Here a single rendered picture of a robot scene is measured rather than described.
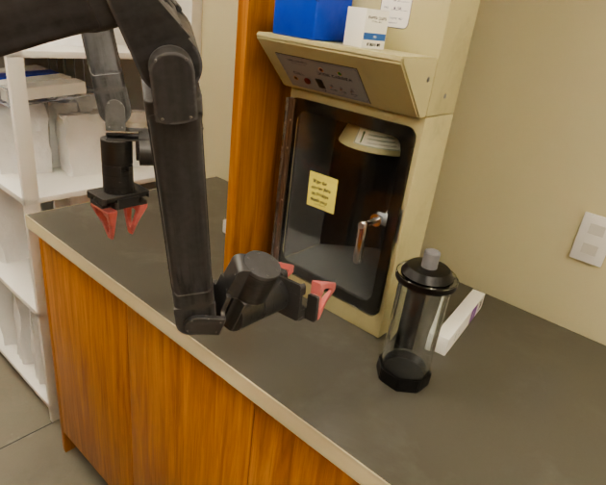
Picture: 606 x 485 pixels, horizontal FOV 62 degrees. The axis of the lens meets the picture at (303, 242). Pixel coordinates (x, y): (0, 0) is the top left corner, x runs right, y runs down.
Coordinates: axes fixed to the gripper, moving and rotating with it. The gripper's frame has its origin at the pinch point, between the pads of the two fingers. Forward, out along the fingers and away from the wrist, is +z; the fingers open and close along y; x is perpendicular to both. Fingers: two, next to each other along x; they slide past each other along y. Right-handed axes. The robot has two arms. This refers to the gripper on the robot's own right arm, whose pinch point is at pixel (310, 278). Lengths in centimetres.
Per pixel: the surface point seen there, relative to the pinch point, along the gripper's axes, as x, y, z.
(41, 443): 106, 110, -7
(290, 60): -36.0, 16.5, 9.0
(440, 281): -4.1, -20.1, 9.0
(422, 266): -5.3, -16.1, 10.1
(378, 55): -38.3, -4.4, 5.6
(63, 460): 107, 97, -5
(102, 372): 52, 65, -5
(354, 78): -34.2, 2.4, 9.7
